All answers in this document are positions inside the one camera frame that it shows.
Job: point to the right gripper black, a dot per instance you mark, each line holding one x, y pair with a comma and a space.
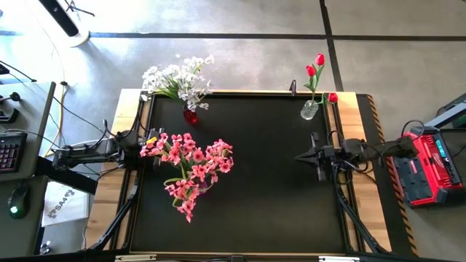
329, 154

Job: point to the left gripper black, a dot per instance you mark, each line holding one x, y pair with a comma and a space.
160, 131

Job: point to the small pink blossom bunch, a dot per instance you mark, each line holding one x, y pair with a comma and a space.
174, 153

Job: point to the red glass vase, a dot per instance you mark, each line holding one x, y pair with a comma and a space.
190, 117

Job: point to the white blossom flower bunch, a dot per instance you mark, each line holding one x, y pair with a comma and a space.
193, 72
154, 76

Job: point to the pink veined flower spray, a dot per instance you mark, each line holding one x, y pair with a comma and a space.
185, 203
218, 156

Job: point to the red tulip green stem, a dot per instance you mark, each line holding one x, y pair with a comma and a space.
310, 70
320, 59
332, 97

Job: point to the purple swirl glass vase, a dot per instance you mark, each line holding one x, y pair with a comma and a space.
202, 187

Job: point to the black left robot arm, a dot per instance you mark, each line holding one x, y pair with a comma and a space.
87, 154

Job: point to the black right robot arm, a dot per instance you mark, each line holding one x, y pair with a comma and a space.
382, 148

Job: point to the clear textured glass vase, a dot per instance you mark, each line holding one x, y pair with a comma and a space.
308, 111

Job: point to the hazard striped floor mat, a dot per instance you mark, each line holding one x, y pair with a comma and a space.
367, 120

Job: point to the black metal hook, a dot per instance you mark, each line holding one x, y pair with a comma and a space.
293, 89

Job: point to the black desk support beam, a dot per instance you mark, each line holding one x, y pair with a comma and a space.
65, 176

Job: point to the white label strip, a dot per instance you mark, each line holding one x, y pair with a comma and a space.
134, 258
338, 259

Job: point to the red and black power unit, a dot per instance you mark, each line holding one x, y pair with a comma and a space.
426, 171

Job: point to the white printed paper sheet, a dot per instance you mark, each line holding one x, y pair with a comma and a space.
65, 203

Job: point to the grey side desk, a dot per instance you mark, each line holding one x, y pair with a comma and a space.
32, 116

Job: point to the white floor stand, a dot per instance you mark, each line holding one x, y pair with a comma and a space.
73, 36

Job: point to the black keyboard red lights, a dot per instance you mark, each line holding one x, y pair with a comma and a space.
12, 153

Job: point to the grey equipment case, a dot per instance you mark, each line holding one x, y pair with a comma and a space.
451, 113

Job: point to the black computer mouse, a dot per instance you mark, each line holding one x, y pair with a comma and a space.
18, 200

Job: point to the black diagonal frame strut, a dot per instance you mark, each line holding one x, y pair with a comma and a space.
120, 218
356, 222

